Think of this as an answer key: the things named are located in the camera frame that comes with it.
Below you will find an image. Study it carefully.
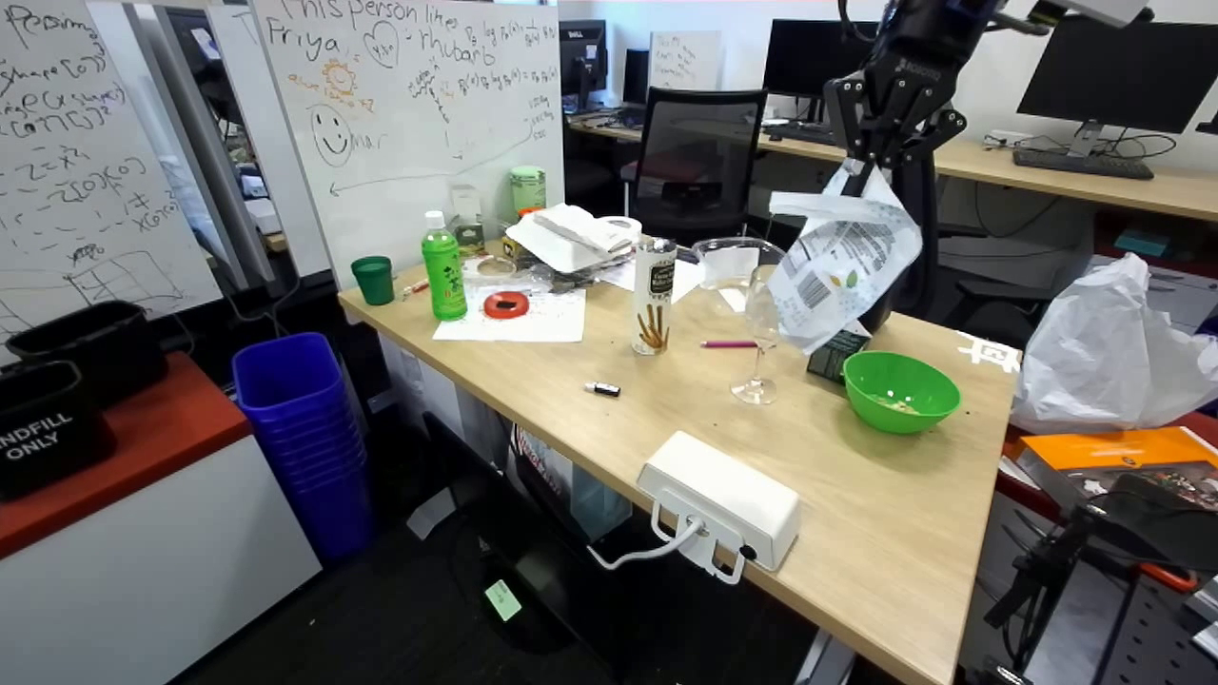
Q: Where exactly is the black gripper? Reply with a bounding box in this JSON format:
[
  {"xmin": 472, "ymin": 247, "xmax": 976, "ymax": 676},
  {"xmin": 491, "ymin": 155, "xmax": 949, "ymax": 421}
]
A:
[{"xmin": 826, "ymin": 0, "xmax": 1011, "ymax": 184}]

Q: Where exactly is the white almond snack package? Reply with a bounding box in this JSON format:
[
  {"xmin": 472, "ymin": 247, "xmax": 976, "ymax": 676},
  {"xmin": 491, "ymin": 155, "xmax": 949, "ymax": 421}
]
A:
[{"xmin": 761, "ymin": 158, "xmax": 925, "ymax": 358}]

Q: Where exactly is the clear plastic container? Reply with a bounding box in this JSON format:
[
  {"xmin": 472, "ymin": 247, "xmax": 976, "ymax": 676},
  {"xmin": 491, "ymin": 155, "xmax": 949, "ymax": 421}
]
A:
[{"xmin": 690, "ymin": 231, "xmax": 790, "ymax": 315}]

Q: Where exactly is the black padded office chair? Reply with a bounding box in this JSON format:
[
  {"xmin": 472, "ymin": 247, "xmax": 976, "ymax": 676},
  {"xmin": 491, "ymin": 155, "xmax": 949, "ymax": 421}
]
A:
[{"xmin": 870, "ymin": 136, "xmax": 1099, "ymax": 353}]

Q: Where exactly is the black keyboard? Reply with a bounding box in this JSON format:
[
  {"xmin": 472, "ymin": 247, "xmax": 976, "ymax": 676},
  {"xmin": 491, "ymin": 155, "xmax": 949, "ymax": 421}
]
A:
[{"xmin": 1009, "ymin": 142, "xmax": 1156, "ymax": 184}]

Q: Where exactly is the black mesh office chair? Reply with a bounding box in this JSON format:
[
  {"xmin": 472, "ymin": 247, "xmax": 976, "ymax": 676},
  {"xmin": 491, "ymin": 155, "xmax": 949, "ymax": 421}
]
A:
[{"xmin": 619, "ymin": 84, "xmax": 768, "ymax": 250}]

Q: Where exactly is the small white board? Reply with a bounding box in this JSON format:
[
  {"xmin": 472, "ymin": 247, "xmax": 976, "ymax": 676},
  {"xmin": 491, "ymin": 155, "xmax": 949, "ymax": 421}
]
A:
[{"xmin": 648, "ymin": 25, "xmax": 726, "ymax": 91}]

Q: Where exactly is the large black monitor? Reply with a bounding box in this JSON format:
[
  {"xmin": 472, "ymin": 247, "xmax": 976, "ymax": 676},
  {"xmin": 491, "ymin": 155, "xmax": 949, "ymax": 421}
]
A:
[{"xmin": 1011, "ymin": 10, "xmax": 1218, "ymax": 158}]

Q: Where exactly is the dark green card box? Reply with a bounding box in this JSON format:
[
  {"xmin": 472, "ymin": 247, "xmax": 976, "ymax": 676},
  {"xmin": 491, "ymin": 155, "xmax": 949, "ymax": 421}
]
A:
[{"xmin": 803, "ymin": 327, "xmax": 860, "ymax": 389}]

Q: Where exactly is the white tape mark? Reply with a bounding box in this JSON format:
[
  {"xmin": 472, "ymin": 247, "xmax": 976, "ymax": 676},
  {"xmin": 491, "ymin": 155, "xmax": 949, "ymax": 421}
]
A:
[{"xmin": 961, "ymin": 336, "xmax": 1023, "ymax": 377}]

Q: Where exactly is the green plastic bowl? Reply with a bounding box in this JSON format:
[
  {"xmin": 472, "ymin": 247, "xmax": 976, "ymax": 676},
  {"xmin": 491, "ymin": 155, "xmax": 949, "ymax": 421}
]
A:
[{"xmin": 837, "ymin": 346, "xmax": 964, "ymax": 438}]

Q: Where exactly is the clear wine glass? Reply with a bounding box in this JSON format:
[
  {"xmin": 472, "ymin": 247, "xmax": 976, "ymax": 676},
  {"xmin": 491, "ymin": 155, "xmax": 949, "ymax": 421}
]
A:
[{"xmin": 723, "ymin": 269, "xmax": 794, "ymax": 410}]

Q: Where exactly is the white plastic bag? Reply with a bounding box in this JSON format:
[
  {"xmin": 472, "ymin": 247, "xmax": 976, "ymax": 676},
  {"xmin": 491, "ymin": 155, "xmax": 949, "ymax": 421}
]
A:
[{"xmin": 1009, "ymin": 250, "xmax": 1218, "ymax": 432}]

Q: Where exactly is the small black monitor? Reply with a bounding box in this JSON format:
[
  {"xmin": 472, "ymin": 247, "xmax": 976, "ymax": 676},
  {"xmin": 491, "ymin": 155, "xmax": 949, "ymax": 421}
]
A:
[{"xmin": 557, "ymin": 14, "xmax": 612, "ymax": 106}]

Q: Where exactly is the stack of white food containers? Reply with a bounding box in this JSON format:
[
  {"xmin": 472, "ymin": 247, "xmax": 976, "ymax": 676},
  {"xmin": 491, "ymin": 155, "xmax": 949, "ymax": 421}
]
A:
[{"xmin": 502, "ymin": 202, "xmax": 643, "ymax": 278}]

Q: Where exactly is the green lidded canister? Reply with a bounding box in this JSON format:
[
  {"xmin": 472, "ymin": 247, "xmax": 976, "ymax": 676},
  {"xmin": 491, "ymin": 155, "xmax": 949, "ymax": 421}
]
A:
[{"xmin": 508, "ymin": 164, "xmax": 547, "ymax": 221}]

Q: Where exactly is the blank white paper sheet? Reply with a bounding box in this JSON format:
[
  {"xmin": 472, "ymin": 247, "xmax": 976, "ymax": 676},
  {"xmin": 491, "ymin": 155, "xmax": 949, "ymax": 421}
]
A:
[{"xmin": 430, "ymin": 278, "xmax": 589, "ymax": 346}]

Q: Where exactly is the white power strip box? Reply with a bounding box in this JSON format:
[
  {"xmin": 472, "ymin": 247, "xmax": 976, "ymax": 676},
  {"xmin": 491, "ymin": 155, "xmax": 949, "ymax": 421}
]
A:
[{"xmin": 637, "ymin": 430, "xmax": 807, "ymax": 580}]

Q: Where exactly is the clear plastic bottle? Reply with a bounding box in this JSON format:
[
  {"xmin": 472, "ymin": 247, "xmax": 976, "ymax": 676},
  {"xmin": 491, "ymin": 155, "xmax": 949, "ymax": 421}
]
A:
[{"xmin": 445, "ymin": 184, "xmax": 491, "ymax": 250}]

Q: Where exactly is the red tape roll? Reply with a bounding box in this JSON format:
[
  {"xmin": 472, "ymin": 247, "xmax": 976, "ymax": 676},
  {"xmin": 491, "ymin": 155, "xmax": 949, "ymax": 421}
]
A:
[{"xmin": 478, "ymin": 289, "xmax": 534, "ymax": 322}]

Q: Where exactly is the black equipment stand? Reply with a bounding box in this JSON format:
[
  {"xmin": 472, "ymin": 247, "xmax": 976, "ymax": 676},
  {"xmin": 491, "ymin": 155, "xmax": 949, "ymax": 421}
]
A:
[{"xmin": 983, "ymin": 507, "xmax": 1202, "ymax": 685}]

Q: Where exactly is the green plastic bottle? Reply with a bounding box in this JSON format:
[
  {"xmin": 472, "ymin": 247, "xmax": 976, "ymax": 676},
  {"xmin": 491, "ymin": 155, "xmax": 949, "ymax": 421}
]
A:
[{"xmin": 419, "ymin": 207, "xmax": 472, "ymax": 322}]

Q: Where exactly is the whiteboard with smiley drawing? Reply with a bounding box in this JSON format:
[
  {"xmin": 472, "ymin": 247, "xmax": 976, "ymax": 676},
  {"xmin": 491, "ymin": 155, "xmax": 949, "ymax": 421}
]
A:
[{"xmin": 249, "ymin": 0, "xmax": 568, "ymax": 289}]

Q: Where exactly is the green cup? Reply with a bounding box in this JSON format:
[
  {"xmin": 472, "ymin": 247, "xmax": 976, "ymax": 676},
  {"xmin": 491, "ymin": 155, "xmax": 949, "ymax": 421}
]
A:
[{"xmin": 352, "ymin": 250, "xmax": 400, "ymax": 307}]

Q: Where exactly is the black computer case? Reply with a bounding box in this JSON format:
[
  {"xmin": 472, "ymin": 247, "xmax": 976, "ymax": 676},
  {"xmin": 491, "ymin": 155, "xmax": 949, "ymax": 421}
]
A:
[{"xmin": 421, "ymin": 478, "xmax": 640, "ymax": 658}]

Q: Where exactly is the stack of blue bins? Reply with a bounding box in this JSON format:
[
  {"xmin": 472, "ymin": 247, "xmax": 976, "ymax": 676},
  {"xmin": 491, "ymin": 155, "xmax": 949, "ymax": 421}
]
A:
[{"xmin": 230, "ymin": 331, "xmax": 377, "ymax": 566}]

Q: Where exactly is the whiteboard with dense writing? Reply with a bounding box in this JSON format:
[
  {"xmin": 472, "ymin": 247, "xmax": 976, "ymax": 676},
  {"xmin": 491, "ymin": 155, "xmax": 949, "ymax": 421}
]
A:
[{"xmin": 0, "ymin": 0, "xmax": 226, "ymax": 346}]

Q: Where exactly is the plain black bin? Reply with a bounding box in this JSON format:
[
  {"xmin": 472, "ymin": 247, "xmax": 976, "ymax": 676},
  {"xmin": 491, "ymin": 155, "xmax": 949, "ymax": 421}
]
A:
[{"xmin": 5, "ymin": 295, "xmax": 168, "ymax": 410}]

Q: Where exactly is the white cabinet with red top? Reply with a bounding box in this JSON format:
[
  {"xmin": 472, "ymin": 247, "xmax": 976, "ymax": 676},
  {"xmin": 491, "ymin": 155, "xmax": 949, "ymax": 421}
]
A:
[{"xmin": 0, "ymin": 349, "xmax": 327, "ymax": 685}]

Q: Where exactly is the black bin with white lettering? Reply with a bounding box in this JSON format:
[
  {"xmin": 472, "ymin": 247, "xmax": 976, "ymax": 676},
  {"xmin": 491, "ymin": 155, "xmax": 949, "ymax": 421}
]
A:
[{"xmin": 0, "ymin": 358, "xmax": 114, "ymax": 501}]

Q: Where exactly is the white power cable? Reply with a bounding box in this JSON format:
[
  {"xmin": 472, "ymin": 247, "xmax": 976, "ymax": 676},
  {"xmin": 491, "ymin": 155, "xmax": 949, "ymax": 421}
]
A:
[{"xmin": 581, "ymin": 498, "xmax": 754, "ymax": 590}]

